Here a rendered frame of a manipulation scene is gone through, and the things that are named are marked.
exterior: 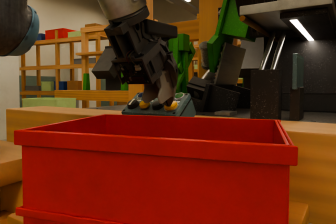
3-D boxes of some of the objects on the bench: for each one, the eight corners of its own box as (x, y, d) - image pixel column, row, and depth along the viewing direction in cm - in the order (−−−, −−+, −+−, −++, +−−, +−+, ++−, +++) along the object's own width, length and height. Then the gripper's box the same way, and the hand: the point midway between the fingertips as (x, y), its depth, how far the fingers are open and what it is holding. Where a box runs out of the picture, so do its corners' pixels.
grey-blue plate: (299, 121, 60) (300, 53, 60) (288, 120, 61) (289, 53, 61) (305, 116, 68) (306, 56, 68) (295, 116, 70) (297, 57, 69)
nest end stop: (206, 104, 84) (205, 91, 80) (188, 98, 87) (186, 85, 83) (208, 101, 85) (207, 88, 81) (190, 95, 88) (188, 83, 84)
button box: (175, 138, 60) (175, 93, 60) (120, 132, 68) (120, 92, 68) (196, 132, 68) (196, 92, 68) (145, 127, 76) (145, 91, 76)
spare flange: (222, 113, 77) (222, 110, 77) (237, 114, 75) (237, 110, 75) (214, 115, 73) (214, 111, 73) (229, 115, 71) (229, 112, 71)
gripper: (91, 29, 49) (136, 124, 60) (133, 22, 44) (174, 127, 55) (119, 8, 55) (156, 98, 66) (159, 1, 50) (191, 99, 61)
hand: (168, 98), depth 62 cm, fingers closed
